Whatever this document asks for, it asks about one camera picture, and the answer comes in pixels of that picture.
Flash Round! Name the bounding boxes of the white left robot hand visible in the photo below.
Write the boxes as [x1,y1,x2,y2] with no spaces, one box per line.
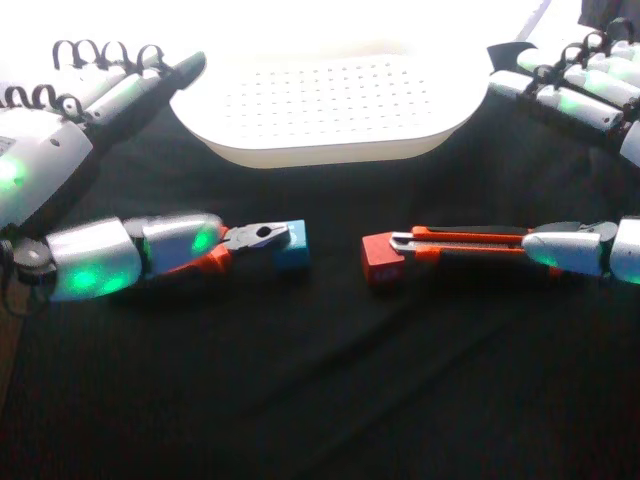
[0,38,224,304]

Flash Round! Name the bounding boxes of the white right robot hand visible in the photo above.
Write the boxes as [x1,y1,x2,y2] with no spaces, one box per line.
[486,16,640,287]

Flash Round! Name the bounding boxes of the orange black utility knife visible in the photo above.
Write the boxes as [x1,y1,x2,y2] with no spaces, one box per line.
[388,224,565,281]

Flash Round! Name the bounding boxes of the orange black pliers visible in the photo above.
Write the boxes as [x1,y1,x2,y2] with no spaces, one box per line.
[163,221,293,276]

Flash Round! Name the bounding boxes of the white perforated tray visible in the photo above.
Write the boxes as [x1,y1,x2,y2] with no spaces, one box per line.
[168,45,490,169]

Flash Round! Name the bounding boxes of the red number cube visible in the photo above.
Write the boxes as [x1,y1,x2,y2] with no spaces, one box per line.
[360,231,407,288]

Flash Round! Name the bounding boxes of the blue number cube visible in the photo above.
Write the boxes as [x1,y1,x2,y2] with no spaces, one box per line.
[271,219,313,276]

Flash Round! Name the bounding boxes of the black table cloth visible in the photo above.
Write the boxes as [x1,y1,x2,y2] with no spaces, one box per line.
[0,44,640,480]

